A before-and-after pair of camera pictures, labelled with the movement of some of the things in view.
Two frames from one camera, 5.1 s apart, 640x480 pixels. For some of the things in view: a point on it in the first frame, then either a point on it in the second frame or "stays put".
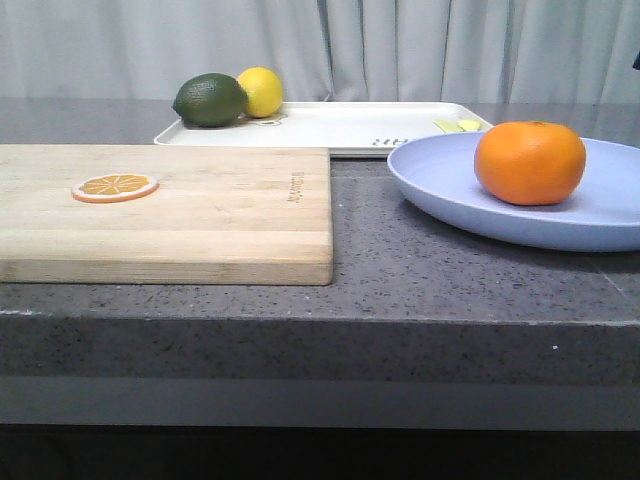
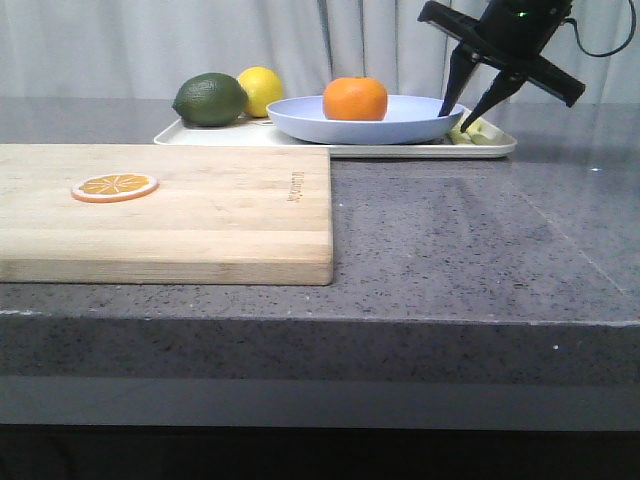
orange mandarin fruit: [530, 163] -> [355, 99]
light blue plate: [602, 214] -> [407, 120]
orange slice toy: [113, 187] stays put
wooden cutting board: [230, 216] stays put
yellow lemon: [264, 89] stays put
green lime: [211, 101] stays put
